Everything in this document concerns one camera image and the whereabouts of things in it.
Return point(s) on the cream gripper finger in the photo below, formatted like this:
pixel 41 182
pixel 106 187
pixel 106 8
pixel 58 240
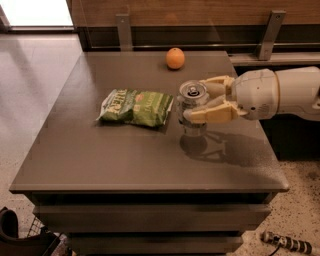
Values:
pixel 219 85
pixel 218 110

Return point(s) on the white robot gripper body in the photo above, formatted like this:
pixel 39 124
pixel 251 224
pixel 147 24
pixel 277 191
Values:
pixel 256 93

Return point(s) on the silver 7up soda can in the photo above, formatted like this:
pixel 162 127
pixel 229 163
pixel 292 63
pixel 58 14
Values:
pixel 191 94

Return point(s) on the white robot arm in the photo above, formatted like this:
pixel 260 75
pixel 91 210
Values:
pixel 298 92

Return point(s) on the orange fruit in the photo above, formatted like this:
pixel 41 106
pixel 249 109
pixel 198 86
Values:
pixel 175 58

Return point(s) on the green chip bag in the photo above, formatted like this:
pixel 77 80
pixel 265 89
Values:
pixel 144 108

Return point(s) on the grey upper drawer front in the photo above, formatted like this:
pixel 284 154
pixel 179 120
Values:
pixel 151 218

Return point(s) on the grey drawer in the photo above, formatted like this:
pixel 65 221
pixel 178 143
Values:
pixel 155 245
pixel 151 218

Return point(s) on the black white striped tool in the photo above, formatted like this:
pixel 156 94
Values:
pixel 290 244

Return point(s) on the grey lower drawer front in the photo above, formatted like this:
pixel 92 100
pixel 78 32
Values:
pixel 155 245

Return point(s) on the horizontal metal rail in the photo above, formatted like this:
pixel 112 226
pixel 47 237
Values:
pixel 303 45

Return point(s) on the right metal bracket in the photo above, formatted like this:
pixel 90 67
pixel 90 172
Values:
pixel 265 47

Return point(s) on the metal bracket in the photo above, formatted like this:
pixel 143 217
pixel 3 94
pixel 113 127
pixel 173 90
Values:
pixel 265 47
pixel 124 32

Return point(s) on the left metal bracket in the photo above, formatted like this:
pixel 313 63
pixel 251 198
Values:
pixel 124 32

